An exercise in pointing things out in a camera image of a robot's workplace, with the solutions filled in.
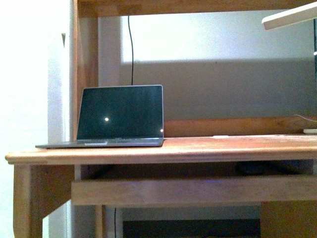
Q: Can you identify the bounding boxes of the black lamp pole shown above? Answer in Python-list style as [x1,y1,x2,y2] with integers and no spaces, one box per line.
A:
[313,19,317,129]

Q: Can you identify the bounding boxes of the white flat lamp base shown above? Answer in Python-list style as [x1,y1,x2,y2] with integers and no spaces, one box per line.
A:
[303,129,317,135]

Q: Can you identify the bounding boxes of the white desk lamp head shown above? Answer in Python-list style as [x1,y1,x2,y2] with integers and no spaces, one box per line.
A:
[262,2,317,30]

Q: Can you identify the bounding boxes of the black hanging cable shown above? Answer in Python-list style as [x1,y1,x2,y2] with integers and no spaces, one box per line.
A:
[127,15,134,87]

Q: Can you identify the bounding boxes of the grey open laptop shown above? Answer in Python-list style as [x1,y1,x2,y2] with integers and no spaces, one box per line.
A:
[38,85,164,149]

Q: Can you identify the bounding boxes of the wooden desk with hutch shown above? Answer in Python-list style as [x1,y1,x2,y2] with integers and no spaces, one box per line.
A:
[5,0,317,238]

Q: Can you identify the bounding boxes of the wooden pull-out keyboard tray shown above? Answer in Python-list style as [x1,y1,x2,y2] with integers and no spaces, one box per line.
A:
[71,175,317,207]

